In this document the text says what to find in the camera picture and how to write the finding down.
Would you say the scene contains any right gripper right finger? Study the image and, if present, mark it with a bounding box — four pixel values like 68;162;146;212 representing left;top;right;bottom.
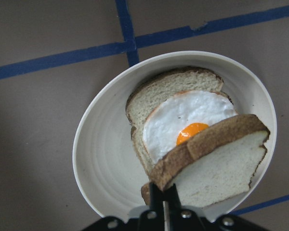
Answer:
165;184;200;231

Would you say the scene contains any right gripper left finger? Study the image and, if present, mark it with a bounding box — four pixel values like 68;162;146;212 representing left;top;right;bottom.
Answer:
138;183;165;231

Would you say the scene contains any bread slice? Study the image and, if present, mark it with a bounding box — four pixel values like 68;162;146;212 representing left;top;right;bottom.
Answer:
149;114;270;208
126;66;232;175

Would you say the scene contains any white round plate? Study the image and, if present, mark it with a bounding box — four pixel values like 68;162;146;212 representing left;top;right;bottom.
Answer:
73;51;277;220

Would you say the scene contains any bread slice under egg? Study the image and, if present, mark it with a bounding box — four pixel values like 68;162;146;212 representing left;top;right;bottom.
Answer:
126;66;232;175

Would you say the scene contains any fried egg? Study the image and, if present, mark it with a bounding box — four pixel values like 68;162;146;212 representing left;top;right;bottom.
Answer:
143;90;237;164

